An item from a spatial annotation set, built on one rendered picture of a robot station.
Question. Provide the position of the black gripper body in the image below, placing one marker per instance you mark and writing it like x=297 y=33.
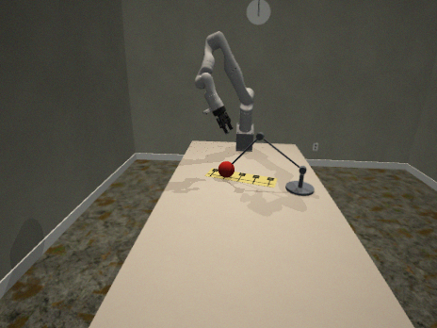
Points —
x=220 y=112

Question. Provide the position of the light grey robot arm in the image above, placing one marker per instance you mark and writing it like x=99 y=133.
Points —
x=204 y=79

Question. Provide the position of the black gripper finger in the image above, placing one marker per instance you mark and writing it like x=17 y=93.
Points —
x=228 y=121
x=222 y=124

